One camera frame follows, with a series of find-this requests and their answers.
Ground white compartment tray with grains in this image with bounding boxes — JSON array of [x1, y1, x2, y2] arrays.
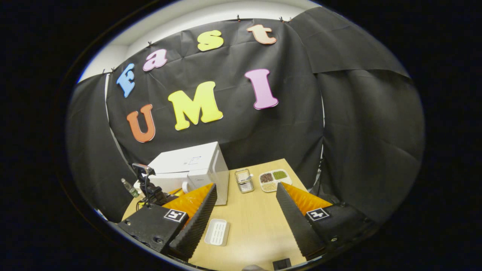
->
[[259, 169, 292, 193]]

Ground clear plastic bottle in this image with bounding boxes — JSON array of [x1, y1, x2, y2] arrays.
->
[[120, 178, 140, 199]]

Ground clear glass container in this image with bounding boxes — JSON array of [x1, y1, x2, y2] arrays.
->
[[234, 168, 255, 193]]

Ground white microwave oven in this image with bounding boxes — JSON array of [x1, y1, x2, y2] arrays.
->
[[148, 142, 229, 206]]

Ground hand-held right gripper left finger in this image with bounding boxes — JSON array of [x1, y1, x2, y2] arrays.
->
[[117, 183, 218, 262]]

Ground white rectangular tray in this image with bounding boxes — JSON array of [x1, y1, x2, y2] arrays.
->
[[204, 218, 230, 247]]

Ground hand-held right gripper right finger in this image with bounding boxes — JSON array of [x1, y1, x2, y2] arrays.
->
[[276, 183, 379, 261]]

